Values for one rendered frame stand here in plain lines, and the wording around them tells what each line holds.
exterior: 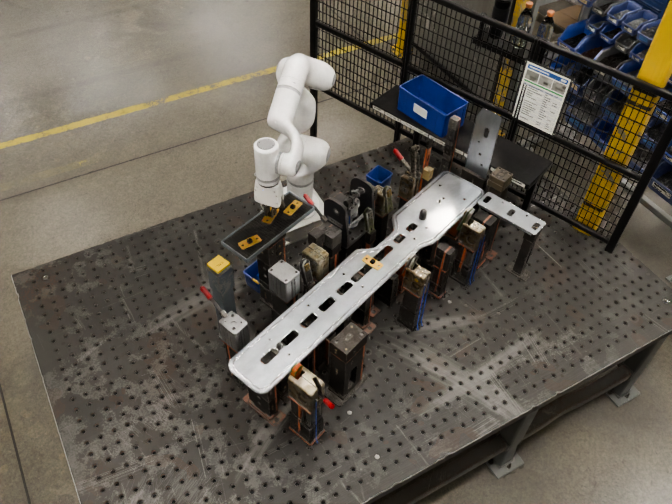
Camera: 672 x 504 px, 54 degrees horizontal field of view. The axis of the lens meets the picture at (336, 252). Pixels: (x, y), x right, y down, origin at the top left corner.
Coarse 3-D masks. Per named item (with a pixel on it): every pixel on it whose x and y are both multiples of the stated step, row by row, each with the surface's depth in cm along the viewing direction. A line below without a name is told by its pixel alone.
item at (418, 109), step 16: (416, 80) 319; (432, 80) 316; (400, 96) 315; (416, 96) 327; (432, 96) 321; (448, 96) 313; (416, 112) 312; (432, 112) 303; (448, 112) 318; (464, 112) 308; (432, 128) 309
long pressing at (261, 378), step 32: (448, 192) 287; (480, 192) 288; (416, 224) 274; (448, 224) 274; (352, 256) 260; (320, 288) 249; (352, 288) 250; (288, 320) 239; (320, 320) 240; (256, 352) 230; (288, 352) 230; (256, 384) 221
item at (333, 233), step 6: (324, 222) 262; (324, 228) 260; (330, 228) 260; (336, 228) 260; (330, 234) 258; (336, 234) 258; (324, 240) 261; (330, 240) 258; (336, 240) 260; (324, 246) 263; (330, 246) 260; (336, 246) 262; (330, 252) 262; (336, 252) 265; (330, 258) 265; (336, 258) 271; (330, 264) 269; (336, 264) 274; (330, 270) 272; (342, 288) 288
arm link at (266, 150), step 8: (256, 144) 219; (264, 144) 219; (272, 144) 219; (256, 152) 218; (264, 152) 217; (272, 152) 217; (280, 152) 222; (256, 160) 221; (264, 160) 219; (272, 160) 220; (256, 168) 224; (264, 168) 222; (272, 168) 221; (264, 176) 224; (272, 176) 225
